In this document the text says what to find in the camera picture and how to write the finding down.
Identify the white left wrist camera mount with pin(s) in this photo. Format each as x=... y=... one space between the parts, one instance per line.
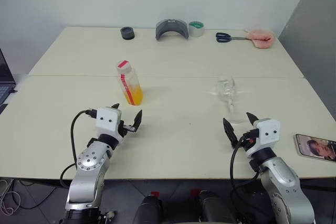
x=107 y=119

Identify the grey curved headband pad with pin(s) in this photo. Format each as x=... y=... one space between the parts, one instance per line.
x=160 y=31

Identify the smartphone with lit screen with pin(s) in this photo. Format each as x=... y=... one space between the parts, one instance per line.
x=316 y=148

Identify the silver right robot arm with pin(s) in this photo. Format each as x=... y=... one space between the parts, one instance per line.
x=283 y=179

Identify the bottle with orange liquid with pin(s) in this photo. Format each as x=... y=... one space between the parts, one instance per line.
x=132 y=90

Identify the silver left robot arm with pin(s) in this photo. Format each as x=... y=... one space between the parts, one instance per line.
x=89 y=161

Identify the silver tape roll green core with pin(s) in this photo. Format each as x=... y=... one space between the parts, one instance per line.
x=197 y=31

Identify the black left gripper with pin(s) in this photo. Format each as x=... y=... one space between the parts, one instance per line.
x=130 y=129

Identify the pink fluffy cloth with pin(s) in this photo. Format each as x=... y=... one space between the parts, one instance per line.
x=261 y=40

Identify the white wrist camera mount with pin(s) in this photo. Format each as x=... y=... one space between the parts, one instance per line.
x=267 y=134
x=107 y=119

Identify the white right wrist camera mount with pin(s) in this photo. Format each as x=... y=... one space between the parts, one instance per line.
x=267 y=134

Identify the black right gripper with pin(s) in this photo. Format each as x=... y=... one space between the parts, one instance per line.
x=245 y=145

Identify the black round tape roll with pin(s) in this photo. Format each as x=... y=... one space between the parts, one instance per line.
x=127 y=33

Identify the white bottle cap red tape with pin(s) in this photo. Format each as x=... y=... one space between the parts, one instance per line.
x=123 y=66

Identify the dark laptop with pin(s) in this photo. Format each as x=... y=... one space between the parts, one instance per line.
x=5 y=72

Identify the small red tab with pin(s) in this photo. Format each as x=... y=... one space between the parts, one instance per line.
x=155 y=194
x=195 y=193

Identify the dark rounded shape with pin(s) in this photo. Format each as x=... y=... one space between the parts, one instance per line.
x=148 y=209
x=215 y=208

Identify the clear wine glass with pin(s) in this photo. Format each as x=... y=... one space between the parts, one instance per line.
x=225 y=90

